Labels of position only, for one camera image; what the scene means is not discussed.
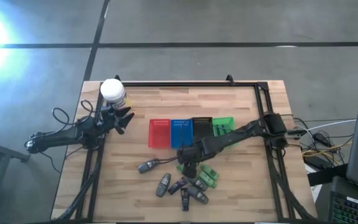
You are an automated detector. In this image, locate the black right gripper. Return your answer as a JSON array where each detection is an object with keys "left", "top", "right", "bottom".
[{"left": 176, "top": 141, "right": 203, "bottom": 180}]

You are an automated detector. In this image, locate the black strap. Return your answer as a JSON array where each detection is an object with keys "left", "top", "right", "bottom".
[{"left": 306, "top": 164, "right": 348, "bottom": 187}]

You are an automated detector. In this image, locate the red plastic basket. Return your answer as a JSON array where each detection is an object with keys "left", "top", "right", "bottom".
[{"left": 147, "top": 118, "right": 172, "bottom": 149}]

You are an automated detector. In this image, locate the grey deodorant stick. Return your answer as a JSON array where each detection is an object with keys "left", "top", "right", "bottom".
[
  {"left": 187, "top": 176, "right": 209, "bottom": 192},
  {"left": 186, "top": 186, "right": 210, "bottom": 205},
  {"left": 137, "top": 159, "right": 160, "bottom": 174},
  {"left": 155, "top": 172, "right": 172, "bottom": 198}
]

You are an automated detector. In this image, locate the blue plastic basket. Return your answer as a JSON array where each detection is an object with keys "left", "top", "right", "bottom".
[{"left": 170, "top": 119, "right": 195, "bottom": 149}]

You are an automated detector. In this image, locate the green plastic basket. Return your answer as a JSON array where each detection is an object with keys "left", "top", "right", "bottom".
[{"left": 211, "top": 116, "right": 237, "bottom": 138}]

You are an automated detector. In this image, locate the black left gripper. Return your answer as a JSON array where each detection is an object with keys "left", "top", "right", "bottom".
[{"left": 99, "top": 106, "right": 135, "bottom": 136}]

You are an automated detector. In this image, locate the black metal table frame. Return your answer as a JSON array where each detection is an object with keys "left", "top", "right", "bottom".
[{"left": 56, "top": 74, "right": 316, "bottom": 223}]

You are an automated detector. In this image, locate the yellow wipes canister white lid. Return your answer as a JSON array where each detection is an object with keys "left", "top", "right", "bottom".
[{"left": 99, "top": 78, "right": 134, "bottom": 110}]

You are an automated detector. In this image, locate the yellow cable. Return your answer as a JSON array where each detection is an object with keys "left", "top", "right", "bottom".
[{"left": 302, "top": 142, "right": 354, "bottom": 158}]

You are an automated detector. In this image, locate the dark purple toiletry bottle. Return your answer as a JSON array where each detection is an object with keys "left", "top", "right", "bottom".
[
  {"left": 167, "top": 176, "right": 188, "bottom": 196},
  {"left": 180, "top": 187, "right": 190, "bottom": 212}
]

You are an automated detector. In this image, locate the black plastic basket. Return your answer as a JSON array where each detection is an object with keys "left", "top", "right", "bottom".
[{"left": 191, "top": 116, "right": 214, "bottom": 140}]

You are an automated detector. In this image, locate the backlit black keyboard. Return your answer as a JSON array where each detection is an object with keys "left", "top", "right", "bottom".
[{"left": 328, "top": 176, "right": 358, "bottom": 224}]

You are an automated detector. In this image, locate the black power adapter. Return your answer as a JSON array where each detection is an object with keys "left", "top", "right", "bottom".
[{"left": 312, "top": 132, "right": 331, "bottom": 147}]

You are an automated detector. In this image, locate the white cable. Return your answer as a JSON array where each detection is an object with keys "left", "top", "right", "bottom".
[{"left": 305, "top": 119, "right": 357, "bottom": 132}]

